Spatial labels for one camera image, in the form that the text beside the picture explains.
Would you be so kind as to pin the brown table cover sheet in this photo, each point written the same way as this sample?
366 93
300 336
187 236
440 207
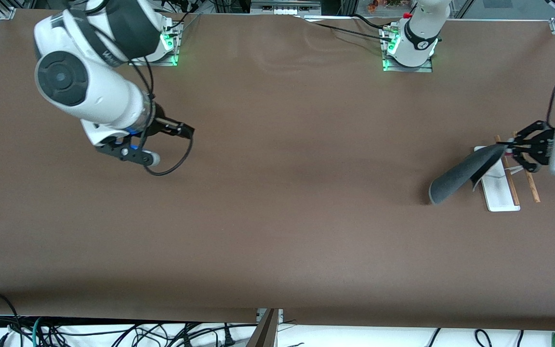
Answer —
277 217

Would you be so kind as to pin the brown table support beam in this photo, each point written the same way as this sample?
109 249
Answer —
265 332

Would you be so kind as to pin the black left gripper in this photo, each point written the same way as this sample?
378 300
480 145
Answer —
539 142

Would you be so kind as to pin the pink and grey towel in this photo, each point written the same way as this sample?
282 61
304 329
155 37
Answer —
460 176

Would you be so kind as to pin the grey metal connector box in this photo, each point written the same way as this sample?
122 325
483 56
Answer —
284 6

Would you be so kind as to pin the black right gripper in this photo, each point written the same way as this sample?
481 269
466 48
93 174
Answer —
167 126

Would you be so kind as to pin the orange colourful background item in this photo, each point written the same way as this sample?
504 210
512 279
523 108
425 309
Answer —
374 6

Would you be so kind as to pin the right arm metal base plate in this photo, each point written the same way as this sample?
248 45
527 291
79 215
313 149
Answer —
174 60

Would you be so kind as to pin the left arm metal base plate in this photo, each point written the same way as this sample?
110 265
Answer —
403 69

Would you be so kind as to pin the small metal beam bracket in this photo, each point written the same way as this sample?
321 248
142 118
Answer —
259 315

